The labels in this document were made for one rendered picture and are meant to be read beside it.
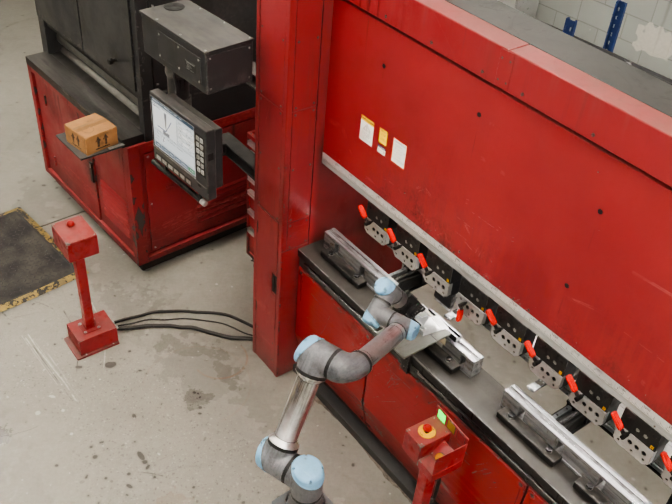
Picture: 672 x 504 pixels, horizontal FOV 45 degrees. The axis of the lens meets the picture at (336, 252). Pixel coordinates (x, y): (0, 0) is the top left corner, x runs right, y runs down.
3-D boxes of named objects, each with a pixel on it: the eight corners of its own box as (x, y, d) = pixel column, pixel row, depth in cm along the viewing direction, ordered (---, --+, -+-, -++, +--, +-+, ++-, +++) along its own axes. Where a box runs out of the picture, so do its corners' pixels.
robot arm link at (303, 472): (310, 509, 289) (312, 486, 280) (280, 490, 294) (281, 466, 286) (329, 487, 297) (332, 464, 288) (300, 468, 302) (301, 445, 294)
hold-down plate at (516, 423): (495, 416, 328) (496, 411, 327) (504, 410, 331) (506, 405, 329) (551, 467, 310) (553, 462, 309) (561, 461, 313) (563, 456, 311)
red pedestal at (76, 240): (63, 339, 464) (41, 222, 412) (105, 323, 477) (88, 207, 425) (77, 361, 452) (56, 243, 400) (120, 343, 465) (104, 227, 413)
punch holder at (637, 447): (611, 438, 285) (624, 407, 275) (626, 427, 289) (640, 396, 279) (646, 468, 276) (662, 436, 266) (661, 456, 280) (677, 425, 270)
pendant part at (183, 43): (150, 173, 405) (137, 8, 353) (192, 158, 419) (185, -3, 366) (209, 223, 377) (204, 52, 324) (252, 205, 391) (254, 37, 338)
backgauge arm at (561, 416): (531, 439, 338) (539, 416, 329) (627, 376, 370) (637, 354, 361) (546, 452, 333) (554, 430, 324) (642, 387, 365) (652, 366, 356)
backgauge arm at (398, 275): (373, 295, 401) (376, 273, 392) (467, 252, 433) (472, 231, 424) (383, 304, 396) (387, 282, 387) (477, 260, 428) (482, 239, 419)
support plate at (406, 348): (376, 333, 344) (376, 331, 343) (422, 310, 357) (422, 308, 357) (403, 359, 333) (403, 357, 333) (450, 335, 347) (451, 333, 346)
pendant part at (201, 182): (153, 158, 391) (148, 90, 369) (174, 150, 398) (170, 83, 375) (207, 202, 366) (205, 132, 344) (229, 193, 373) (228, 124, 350)
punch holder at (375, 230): (363, 230, 369) (367, 200, 359) (378, 224, 373) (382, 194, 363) (384, 248, 360) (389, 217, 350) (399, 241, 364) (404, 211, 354)
